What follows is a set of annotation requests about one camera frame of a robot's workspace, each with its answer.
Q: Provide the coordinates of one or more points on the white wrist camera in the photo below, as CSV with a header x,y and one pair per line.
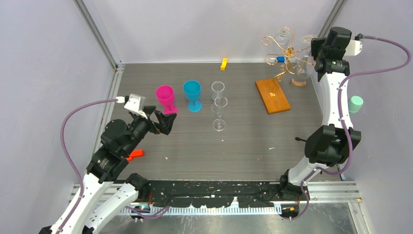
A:
x,y
133,103
353,48

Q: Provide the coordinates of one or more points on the gold wire glass rack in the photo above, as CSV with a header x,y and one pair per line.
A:
x,y
269,89

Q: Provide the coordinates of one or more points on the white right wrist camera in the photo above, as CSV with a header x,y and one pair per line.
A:
x,y
353,48

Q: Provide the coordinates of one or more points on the pink wine glass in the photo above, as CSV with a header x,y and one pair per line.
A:
x,y
166,97

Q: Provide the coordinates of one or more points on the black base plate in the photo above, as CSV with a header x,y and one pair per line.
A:
x,y
212,194

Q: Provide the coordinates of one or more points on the yellow toy block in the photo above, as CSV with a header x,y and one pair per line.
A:
x,y
223,64

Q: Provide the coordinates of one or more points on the blue wine glass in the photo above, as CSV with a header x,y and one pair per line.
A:
x,y
192,90

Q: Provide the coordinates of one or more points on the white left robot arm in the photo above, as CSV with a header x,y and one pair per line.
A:
x,y
83,215

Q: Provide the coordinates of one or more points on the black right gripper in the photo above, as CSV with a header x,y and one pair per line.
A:
x,y
315,44

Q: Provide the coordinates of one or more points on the red toy block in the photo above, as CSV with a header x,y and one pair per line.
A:
x,y
135,154

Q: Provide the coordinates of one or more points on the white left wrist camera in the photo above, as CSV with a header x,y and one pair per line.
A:
x,y
133,103

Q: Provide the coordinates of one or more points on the aluminium frame rail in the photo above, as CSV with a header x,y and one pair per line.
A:
x,y
89,12

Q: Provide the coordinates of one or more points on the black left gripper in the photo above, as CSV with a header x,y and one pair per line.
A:
x,y
166,120

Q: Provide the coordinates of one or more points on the clear wine glass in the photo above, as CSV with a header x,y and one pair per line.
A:
x,y
217,90

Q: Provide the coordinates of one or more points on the mint green microphone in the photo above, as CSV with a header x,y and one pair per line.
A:
x,y
354,104

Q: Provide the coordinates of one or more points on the curved wooden block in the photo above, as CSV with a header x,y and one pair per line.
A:
x,y
298,83

